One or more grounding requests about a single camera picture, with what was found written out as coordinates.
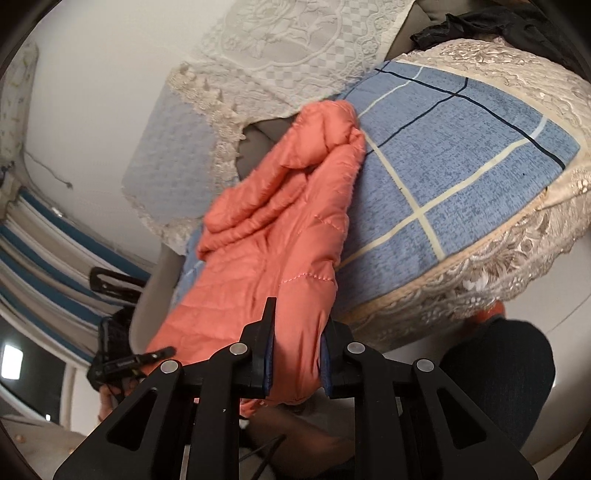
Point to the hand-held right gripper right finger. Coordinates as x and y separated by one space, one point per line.
327 364

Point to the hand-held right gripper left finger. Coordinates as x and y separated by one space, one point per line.
267 369

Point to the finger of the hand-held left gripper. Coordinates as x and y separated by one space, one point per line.
111 281

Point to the orange puffer jacket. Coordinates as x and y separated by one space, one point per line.
277 230

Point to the person's left hand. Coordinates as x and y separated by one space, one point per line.
110 402

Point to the blue striped curtain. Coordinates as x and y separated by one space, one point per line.
46 258

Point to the bright window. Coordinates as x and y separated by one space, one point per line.
11 363

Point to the light blue lace-trimmed cover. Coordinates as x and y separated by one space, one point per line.
171 152

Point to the small orange object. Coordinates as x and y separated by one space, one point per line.
490 314

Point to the beige lace sofa cover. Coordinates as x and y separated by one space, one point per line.
485 277

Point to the grey sofa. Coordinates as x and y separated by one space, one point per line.
258 147

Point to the floral patterned curtain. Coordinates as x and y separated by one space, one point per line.
16 101

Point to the blue plaid blanket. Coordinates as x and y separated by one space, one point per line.
452 152

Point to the white embossed sofa cover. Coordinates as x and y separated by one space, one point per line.
286 41

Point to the black garment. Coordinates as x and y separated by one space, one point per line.
485 30

